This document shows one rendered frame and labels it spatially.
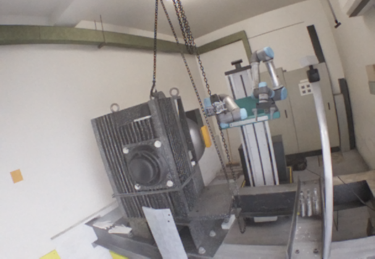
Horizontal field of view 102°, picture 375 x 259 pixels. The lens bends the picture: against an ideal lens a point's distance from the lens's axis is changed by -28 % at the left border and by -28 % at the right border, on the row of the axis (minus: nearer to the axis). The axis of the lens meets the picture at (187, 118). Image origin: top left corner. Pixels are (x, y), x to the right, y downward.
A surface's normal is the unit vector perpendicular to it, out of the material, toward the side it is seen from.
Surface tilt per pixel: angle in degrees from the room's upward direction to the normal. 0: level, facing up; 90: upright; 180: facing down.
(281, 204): 90
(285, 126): 90
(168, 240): 90
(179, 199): 90
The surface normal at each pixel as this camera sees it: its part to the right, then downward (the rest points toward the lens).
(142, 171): -0.30, 0.14
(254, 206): -0.50, 0.19
